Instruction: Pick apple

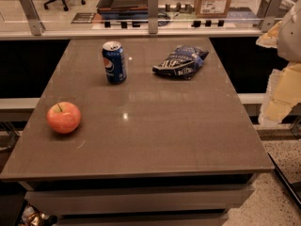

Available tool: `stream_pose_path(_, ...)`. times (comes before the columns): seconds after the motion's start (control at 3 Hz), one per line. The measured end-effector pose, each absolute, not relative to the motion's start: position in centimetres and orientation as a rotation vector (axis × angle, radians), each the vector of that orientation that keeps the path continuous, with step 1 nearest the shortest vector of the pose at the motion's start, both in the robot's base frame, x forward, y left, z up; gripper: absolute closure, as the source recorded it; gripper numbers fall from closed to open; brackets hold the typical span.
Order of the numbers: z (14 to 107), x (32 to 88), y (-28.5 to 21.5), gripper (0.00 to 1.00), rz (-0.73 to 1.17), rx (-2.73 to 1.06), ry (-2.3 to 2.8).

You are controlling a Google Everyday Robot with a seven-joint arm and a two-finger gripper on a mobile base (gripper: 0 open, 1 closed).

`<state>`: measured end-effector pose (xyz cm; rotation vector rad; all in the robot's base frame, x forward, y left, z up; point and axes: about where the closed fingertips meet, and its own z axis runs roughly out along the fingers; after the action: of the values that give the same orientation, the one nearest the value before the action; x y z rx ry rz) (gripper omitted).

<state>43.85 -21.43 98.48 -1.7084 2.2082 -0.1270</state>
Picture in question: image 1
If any metal railing post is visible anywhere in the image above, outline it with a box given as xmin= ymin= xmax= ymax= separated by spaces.
xmin=148 ymin=0 xmax=158 ymax=34
xmin=260 ymin=0 xmax=282 ymax=33
xmin=19 ymin=0 xmax=44 ymax=36

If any red apple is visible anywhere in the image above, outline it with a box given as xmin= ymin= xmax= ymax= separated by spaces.
xmin=46 ymin=102 xmax=81 ymax=134

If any middle metal railing post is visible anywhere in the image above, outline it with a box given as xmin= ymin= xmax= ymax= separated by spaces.
xmin=148 ymin=0 xmax=158 ymax=34

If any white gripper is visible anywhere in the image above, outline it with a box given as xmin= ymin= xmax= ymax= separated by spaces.
xmin=256 ymin=0 xmax=301 ymax=125

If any grey drawer cabinet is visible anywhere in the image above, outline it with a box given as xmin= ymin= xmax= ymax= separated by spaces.
xmin=25 ymin=181 xmax=255 ymax=226

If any right metal railing post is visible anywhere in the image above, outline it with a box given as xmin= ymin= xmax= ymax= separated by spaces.
xmin=260 ymin=0 xmax=282 ymax=33

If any blue chip bag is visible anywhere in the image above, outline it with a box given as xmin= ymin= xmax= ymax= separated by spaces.
xmin=152 ymin=45 xmax=209 ymax=79

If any blue Pepsi can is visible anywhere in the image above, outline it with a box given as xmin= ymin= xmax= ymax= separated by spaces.
xmin=102 ymin=40 xmax=127 ymax=84

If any left metal railing post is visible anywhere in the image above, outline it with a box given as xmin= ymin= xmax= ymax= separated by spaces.
xmin=19 ymin=0 xmax=44 ymax=36

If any cardboard box with label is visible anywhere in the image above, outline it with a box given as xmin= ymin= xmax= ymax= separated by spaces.
xmin=194 ymin=0 xmax=231 ymax=18

